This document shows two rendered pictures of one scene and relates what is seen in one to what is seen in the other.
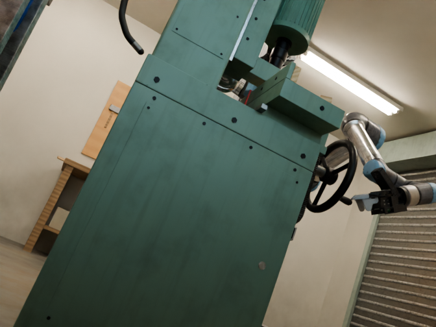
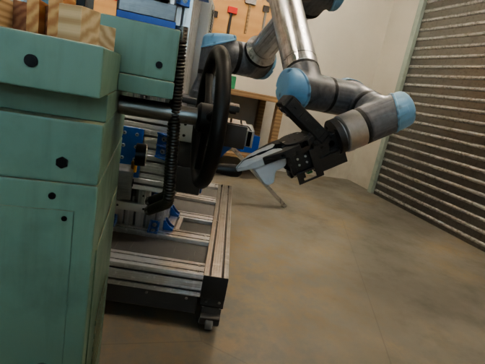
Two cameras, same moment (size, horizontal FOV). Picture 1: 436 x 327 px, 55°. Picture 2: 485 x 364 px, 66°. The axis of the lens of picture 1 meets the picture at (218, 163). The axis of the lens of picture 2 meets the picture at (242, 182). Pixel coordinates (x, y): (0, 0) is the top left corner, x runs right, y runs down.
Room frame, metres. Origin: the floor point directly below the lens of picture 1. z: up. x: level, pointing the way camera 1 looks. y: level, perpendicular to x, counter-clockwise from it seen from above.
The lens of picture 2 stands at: (0.66, -0.46, 0.88)
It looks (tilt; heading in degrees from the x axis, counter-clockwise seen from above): 14 degrees down; 359
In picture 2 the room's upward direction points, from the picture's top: 11 degrees clockwise
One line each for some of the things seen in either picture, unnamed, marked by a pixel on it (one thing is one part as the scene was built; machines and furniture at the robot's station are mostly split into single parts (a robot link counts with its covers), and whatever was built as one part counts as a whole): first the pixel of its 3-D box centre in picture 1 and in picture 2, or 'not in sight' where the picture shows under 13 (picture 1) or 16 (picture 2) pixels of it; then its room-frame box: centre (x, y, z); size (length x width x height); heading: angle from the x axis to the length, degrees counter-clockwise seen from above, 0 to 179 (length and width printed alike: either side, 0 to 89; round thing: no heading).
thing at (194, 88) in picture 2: not in sight; (211, 86); (2.04, -0.32, 0.87); 0.15 x 0.15 x 0.10
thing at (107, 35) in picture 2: not in sight; (98, 37); (1.26, -0.22, 0.92); 0.04 x 0.04 x 0.03; 39
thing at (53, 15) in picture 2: not in sight; (71, 24); (1.36, -0.13, 0.94); 0.23 x 0.02 x 0.07; 14
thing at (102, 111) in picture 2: (263, 139); (60, 89); (1.36, -0.12, 0.82); 0.40 x 0.21 x 0.04; 14
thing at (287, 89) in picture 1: (278, 133); (90, 66); (1.38, -0.16, 0.87); 0.61 x 0.30 x 0.06; 14
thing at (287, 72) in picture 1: (248, 100); not in sight; (1.34, -0.02, 0.93); 0.60 x 0.02 x 0.06; 14
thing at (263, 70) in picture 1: (264, 78); not in sight; (1.34, -0.04, 1.03); 0.14 x 0.07 x 0.09; 104
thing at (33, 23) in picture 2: not in sight; (50, 25); (1.36, -0.09, 0.93); 0.22 x 0.02 x 0.06; 14
